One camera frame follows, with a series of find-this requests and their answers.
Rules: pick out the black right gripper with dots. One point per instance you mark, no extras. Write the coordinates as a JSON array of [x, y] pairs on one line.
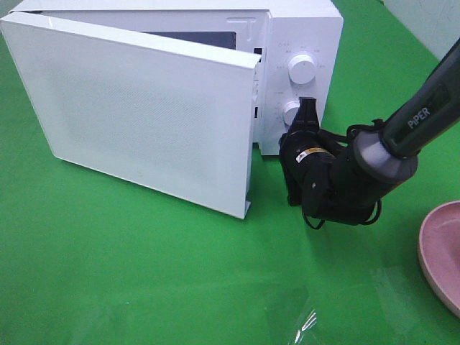
[[304, 145]]

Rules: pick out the pink round plate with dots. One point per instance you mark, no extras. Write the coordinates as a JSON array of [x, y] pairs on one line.
[[438, 253]]

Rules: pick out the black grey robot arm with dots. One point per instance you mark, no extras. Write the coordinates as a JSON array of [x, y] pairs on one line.
[[343, 178]]

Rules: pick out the lower white microwave knob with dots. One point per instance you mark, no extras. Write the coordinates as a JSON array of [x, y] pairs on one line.
[[289, 111]]

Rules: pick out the white microwave knob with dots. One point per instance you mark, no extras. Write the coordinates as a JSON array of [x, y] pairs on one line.
[[289, 111], [302, 68]]

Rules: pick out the upper white microwave knob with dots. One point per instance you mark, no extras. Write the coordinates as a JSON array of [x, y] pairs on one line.
[[302, 68]]

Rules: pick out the white microwave oven body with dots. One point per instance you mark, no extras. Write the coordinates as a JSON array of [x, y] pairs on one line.
[[297, 42]]

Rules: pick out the clear tape patch near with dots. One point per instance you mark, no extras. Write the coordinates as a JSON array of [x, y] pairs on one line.
[[292, 317]]

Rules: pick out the clear tape patch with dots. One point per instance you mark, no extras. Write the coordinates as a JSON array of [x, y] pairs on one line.
[[394, 296], [292, 317]]

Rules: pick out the clear tape patch right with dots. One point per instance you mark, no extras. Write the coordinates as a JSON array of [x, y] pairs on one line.
[[394, 296]]

